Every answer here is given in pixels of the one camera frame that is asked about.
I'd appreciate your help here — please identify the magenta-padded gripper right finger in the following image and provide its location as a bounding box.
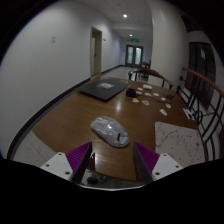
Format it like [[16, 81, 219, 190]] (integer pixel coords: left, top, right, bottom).
[[132, 142, 184, 186]]

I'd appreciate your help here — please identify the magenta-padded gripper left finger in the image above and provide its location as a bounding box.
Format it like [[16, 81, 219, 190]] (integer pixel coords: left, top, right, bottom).
[[39, 141, 96, 185]]

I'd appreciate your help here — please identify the white marble-print mouse pad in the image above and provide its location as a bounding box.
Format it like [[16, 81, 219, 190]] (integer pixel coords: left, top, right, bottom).
[[154, 121, 207, 168]]

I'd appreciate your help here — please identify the white paper sheet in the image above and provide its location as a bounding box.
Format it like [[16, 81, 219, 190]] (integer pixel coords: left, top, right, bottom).
[[182, 107, 196, 121]]

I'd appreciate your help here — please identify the small black box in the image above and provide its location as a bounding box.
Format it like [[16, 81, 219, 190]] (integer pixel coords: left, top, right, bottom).
[[125, 88, 137, 98]]

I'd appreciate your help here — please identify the black closed laptop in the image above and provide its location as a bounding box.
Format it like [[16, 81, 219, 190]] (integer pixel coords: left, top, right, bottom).
[[77, 79, 132, 103]]

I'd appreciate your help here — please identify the wooden armchair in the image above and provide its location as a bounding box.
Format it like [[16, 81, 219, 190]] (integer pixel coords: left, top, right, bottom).
[[128, 67, 175, 90]]

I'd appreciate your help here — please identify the wood-topped black metal railing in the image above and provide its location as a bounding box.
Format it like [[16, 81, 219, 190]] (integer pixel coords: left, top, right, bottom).
[[175, 66, 224, 162]]

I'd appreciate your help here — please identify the glass double door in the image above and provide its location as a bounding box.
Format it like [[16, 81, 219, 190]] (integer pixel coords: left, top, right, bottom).
[[125, 44, 144, 66]]

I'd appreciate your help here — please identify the open side doorway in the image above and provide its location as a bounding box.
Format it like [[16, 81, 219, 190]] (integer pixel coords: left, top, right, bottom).
[[89, 26, 103, 79]]

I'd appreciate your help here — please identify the dark window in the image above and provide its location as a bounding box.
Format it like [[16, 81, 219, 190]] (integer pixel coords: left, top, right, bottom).
[[185, 41, 218, 108]]

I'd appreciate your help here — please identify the black cable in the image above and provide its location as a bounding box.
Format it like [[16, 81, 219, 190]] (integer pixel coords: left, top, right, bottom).
[[136, 94, 176, 104]]

